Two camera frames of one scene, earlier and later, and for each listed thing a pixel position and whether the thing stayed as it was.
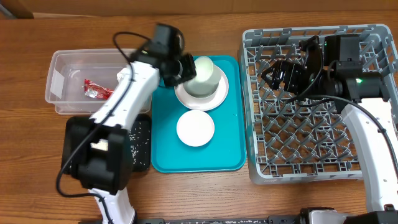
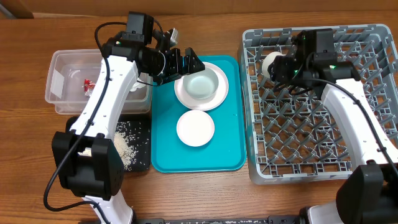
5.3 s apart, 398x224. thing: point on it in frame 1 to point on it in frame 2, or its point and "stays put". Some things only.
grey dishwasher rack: [296, 137] stays put
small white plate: [195, 128] stays put
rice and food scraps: [139, 138] stays put
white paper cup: [204, 68] to [267, 59]
